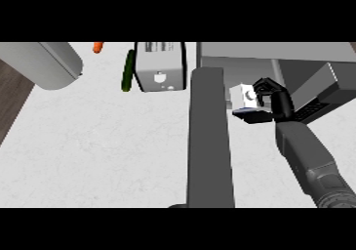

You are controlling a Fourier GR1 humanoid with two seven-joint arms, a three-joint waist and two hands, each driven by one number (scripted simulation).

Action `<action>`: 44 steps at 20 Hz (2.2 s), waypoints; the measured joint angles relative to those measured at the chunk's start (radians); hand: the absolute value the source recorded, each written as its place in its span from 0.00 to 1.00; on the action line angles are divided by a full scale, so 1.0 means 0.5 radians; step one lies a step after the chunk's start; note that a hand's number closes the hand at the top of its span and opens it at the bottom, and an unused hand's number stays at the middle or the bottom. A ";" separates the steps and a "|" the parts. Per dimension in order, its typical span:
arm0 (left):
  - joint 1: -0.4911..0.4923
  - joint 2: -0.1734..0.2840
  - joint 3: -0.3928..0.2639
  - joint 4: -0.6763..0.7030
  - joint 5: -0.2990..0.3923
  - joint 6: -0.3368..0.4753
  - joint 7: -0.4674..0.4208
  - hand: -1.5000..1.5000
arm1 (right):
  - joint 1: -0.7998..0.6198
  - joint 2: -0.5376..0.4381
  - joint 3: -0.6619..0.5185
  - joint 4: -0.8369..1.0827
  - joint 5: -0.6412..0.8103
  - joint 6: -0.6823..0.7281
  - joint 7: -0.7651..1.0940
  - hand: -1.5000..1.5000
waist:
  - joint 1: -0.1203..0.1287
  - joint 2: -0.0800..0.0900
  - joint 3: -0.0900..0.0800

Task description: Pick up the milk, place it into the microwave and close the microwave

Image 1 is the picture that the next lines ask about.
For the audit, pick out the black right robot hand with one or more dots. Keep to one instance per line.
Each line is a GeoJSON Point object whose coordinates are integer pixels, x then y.
{"type": "Point", "coordinates": [280, 101]}

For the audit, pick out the white milk carton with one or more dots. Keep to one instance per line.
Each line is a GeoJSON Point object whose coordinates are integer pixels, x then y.
{"type": "Point", "coordinates": [245, 97]}

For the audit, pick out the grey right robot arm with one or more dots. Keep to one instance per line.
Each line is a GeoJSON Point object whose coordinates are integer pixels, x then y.
{"type": "Point", "coordinates": [310, 159]}

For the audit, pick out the grey microwave body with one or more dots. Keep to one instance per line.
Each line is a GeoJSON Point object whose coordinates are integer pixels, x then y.
{"type": "Point", "coordinates": [301, 74]}

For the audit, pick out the dark grey microwave door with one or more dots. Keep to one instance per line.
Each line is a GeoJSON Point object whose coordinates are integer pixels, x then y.
{"type": "Point", "coordinates": [209, 140]}

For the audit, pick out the grey toaster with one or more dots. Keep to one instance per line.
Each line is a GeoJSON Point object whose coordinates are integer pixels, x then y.
{"type": "Point", "coordinates": [162, 68]}

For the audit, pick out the green cucumber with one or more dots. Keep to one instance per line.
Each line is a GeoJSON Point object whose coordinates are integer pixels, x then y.
{"type": "Point", "coordinates": [128, 72]}

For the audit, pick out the orange carrot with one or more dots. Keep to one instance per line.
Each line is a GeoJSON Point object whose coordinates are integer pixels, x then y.
{"type": "Point", "coordinates": [98, 47]}

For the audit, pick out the pale grey rounded appliance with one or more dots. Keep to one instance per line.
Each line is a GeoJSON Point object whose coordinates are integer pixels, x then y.
{"type": "Point", "coordinates": [44, 63]}

